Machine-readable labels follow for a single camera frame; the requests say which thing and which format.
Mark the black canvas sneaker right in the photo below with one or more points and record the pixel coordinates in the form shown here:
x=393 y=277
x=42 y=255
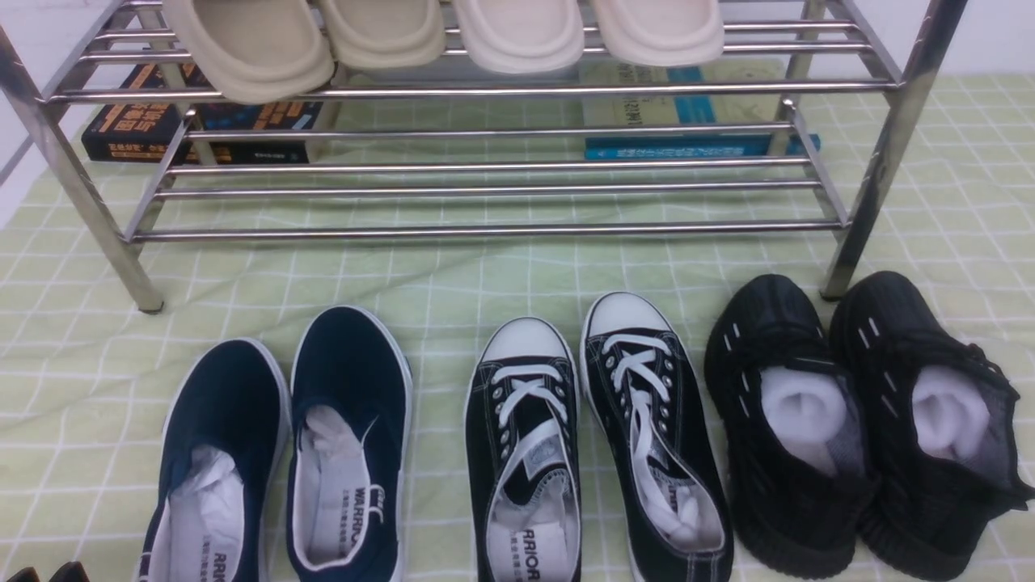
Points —
x=641 y=387

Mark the cream slipper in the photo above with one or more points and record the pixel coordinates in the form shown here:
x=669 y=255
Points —
x=661 y=33
x=521 y=37

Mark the navy slip-on shoe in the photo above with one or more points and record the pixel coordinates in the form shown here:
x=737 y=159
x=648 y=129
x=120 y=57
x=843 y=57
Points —
x=351 y=407
x=222 y=441

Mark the stainless steel shoe rack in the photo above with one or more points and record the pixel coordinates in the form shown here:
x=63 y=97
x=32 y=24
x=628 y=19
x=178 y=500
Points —
x=129 y=55

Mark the black canvas sneaker left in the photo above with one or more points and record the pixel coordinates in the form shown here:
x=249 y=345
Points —
x=521 y=428

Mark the green checkered tablecloth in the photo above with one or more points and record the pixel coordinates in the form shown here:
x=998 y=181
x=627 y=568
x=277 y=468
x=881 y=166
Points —
x=87 y=380

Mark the navy slip-on shoe left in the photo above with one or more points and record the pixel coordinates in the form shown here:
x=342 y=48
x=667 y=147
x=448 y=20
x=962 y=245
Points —
x=222 y=441

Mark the black canvas sneaker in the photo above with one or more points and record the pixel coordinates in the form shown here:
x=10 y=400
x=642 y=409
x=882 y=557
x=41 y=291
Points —
x=641 y=387
x=521 y=428

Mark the beige slipper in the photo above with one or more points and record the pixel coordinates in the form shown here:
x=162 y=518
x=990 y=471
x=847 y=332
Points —
x=254 y=52
x=378 y=35

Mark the black knit sneaker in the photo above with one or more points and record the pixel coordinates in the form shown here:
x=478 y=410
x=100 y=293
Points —
x=800 y=471
x=939 y=418

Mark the navy slip-on shoe right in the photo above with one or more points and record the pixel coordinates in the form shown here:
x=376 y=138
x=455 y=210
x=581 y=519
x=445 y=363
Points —
x=351 y=407

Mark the beige slipper far left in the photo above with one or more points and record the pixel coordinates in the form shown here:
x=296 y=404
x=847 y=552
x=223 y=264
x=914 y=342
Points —
x=254 y=52

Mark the black orange book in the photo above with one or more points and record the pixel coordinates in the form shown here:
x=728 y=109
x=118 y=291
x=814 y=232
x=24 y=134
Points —
x=141 y=132

